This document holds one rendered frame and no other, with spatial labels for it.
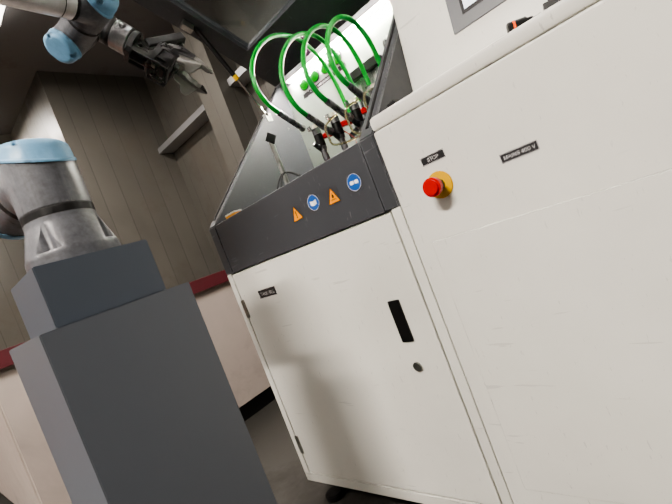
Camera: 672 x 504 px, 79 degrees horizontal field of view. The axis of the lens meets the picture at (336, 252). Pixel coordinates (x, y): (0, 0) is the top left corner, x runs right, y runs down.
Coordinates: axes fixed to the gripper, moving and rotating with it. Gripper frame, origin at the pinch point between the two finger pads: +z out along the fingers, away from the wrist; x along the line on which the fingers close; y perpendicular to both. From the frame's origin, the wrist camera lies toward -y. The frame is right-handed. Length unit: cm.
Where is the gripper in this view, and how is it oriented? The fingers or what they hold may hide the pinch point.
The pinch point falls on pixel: (207, 79)
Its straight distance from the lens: 129.4
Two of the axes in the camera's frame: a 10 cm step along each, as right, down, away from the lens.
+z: 8.6, 4.2, 2.8
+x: 4.6, -3.8, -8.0
